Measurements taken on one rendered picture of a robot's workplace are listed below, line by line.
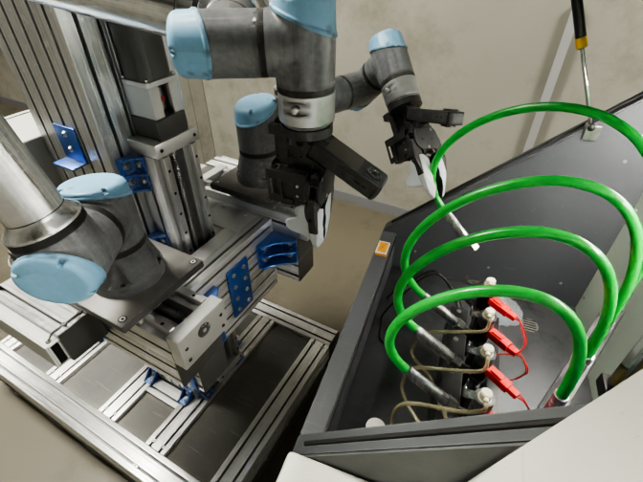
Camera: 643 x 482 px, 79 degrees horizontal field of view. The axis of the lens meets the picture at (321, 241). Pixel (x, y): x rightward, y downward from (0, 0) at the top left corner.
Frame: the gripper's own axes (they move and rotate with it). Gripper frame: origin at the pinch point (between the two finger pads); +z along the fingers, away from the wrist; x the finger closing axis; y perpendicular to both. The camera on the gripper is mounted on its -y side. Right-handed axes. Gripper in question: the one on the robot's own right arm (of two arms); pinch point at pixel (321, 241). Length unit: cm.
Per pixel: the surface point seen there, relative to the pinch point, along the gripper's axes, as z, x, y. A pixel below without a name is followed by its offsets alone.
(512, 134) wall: 48, -184, -46
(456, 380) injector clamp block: 23.9, 1.5, -26.8
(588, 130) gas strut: -9, -42, -42
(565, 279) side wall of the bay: 30, -43, -52
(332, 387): 26.9, 9.0, -5.5
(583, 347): -4.0, 12.7, -35.6
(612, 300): -4.9, 4.8, -39.5
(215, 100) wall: 64, -217, 169
